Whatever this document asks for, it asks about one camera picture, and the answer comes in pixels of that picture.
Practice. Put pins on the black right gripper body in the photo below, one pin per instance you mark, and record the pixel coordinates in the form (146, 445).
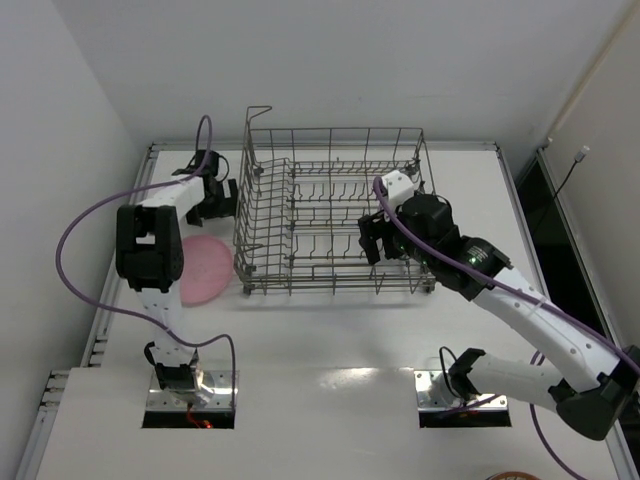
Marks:
(379, 236)

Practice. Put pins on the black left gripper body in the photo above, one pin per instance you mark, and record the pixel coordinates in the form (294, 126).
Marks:
(214, 198)

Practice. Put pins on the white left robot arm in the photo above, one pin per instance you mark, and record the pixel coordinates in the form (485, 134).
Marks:
(169, 271)

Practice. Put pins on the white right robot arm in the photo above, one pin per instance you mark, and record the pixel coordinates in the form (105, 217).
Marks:
(585, 382)

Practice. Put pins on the pink round plate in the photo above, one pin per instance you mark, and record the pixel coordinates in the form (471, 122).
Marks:
(208, 269)

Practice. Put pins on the brown round object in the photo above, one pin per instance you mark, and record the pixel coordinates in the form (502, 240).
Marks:
(512, 475)

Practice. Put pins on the grey wire dish rack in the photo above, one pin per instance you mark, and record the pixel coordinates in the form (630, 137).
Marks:
(301, 194)

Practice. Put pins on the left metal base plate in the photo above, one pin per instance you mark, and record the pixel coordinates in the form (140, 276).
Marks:
(214, 395)

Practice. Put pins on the metal base plate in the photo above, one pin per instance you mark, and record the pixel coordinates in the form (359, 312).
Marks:
(214, 395)
(434, 397)

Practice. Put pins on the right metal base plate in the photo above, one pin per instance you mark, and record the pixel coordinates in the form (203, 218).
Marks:
(434, 397)

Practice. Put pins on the beige wall conduit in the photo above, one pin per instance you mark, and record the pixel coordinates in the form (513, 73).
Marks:
(592, 69)

